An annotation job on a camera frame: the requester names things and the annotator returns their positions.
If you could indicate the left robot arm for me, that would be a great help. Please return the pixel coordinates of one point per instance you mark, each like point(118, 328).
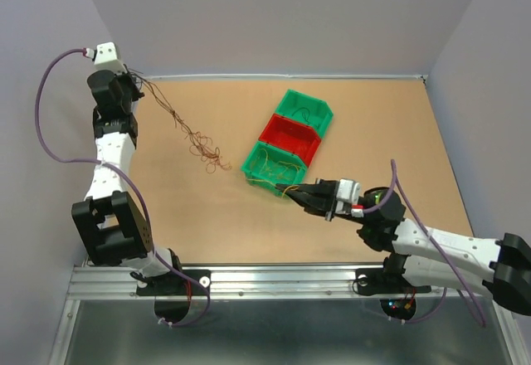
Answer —
point(110, 222)

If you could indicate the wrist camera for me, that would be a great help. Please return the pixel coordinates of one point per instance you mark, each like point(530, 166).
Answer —
point(347, 199)
point(107, 57)

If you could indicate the far green plastic bin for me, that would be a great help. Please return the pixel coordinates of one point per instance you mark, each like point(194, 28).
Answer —
point(307, 110)

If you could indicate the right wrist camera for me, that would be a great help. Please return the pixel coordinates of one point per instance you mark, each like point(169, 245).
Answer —
point(347, 199)

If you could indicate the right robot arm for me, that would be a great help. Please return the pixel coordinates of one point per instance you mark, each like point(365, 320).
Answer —
point(420, 257)

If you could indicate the red plastic bin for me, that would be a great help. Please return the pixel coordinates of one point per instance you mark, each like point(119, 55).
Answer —
point(292, 137)

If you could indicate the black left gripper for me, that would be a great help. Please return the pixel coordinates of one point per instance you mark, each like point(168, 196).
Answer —
point(135, 94)

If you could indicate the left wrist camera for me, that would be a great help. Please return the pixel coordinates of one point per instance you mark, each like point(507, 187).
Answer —
point(107, 57)

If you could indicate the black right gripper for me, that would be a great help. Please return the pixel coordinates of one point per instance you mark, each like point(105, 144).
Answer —
point(319, 198)

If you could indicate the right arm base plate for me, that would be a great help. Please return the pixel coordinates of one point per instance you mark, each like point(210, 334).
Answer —
point(371, 281)

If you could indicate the green plastic bin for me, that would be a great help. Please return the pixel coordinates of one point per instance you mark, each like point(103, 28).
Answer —
point(307, 110)
point(265, 166)

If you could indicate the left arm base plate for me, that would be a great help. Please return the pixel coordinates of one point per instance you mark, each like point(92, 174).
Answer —
point(164, 285)

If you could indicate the aluminium mounting rail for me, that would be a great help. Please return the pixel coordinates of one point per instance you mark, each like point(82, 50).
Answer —
point(232, 282)

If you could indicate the near green plastic bin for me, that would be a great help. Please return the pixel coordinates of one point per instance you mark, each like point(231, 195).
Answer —
point(265, 166)

